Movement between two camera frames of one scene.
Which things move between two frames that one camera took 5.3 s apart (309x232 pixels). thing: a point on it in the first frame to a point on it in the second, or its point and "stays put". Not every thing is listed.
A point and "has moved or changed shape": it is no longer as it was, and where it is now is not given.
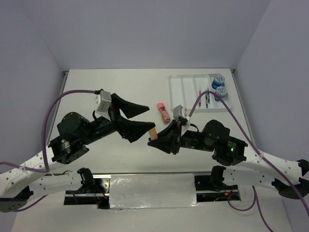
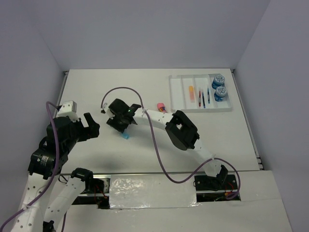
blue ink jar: (218, 81) stays put
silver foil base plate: (153, 190) stays put
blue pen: (206, 99) has moved or changed shape
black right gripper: (169, 138) to (114, 123)
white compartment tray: (184, 90) stays put
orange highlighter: (153, 134) to (191, 94)
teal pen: (208, 99) stays put
